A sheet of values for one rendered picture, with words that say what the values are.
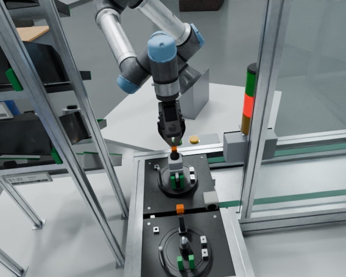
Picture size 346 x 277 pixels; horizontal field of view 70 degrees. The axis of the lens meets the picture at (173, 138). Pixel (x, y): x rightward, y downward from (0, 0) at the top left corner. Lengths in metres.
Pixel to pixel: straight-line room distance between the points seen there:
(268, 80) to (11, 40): 0.41
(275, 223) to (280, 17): 0.61
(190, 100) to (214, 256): 0.78
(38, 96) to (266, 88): 0.40
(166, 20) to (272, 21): 0.78
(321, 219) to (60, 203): 0.93
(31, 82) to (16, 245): 0.74
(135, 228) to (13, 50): 0.58
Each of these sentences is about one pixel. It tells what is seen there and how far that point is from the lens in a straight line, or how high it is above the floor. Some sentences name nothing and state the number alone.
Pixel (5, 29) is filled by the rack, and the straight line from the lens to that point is 0.41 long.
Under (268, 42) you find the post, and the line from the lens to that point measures 0.46.
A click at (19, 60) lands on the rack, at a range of 0.42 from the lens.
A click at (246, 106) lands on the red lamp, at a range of 0.55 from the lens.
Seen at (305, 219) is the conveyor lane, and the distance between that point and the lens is 0.90.
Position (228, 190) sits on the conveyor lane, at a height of 0.92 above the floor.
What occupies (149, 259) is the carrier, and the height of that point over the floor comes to 0.97.
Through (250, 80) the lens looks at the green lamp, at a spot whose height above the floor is 1.40.
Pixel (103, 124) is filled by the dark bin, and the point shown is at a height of 1.21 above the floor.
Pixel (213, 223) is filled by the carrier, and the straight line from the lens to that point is 0.77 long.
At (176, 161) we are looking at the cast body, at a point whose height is 1.09.
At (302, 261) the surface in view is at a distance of 0.89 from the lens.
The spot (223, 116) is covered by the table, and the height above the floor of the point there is 0.86.
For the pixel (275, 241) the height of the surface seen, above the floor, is 0.86.
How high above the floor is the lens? 1.63
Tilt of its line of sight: 40 degrees down
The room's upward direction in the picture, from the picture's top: 7 degrees counter-clockwise
